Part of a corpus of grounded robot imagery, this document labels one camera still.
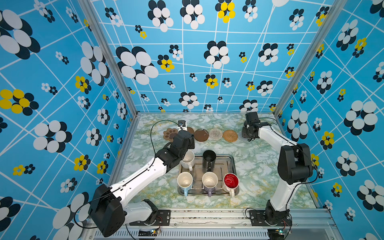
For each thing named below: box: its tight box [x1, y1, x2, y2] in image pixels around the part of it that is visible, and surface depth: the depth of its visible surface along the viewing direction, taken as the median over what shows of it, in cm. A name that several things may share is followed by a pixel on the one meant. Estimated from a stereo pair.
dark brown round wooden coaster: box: [187, 126, 195, 136], surface depth 112 cm
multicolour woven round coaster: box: [208, 128, 223, 141], surface depth 108 cm
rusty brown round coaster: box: [194, 128, 209, 142], surface depth 107 cm
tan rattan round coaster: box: [222, 129, 238, 143], surface depth 107 cm
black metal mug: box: [202, 149, 217, 172], surface depth 89 cm
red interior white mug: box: [222, 172, 240, 198], surface depth 82 cm
